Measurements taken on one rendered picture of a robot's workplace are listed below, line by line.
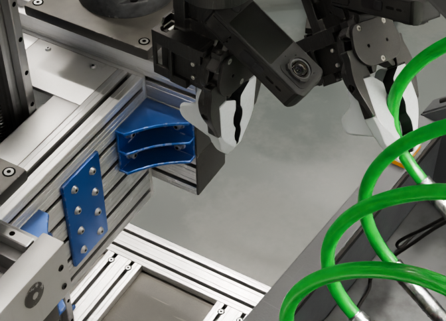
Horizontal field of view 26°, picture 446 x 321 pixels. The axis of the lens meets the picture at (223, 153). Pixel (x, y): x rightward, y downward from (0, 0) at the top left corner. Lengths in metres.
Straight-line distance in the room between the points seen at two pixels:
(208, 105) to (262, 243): 1.59
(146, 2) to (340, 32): 0.49
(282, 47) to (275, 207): 1.70
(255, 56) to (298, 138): 1.90
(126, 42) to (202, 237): 1.17
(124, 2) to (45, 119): 0.21
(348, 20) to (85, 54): 0.62
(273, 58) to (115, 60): 0.66
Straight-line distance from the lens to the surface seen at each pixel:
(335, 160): 2.71
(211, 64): 0.89
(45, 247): 1.19
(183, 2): 0.90
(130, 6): 1.43
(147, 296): 2.12
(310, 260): 1.22
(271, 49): 0.88
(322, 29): 1.04
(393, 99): 1.00
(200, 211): 2.56
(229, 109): 0.94
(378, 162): 0.94
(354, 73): 0.99
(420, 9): 0.96
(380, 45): 1.02
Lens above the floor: 1.89
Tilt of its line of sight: 44 degrees down
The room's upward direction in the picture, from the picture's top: straight up
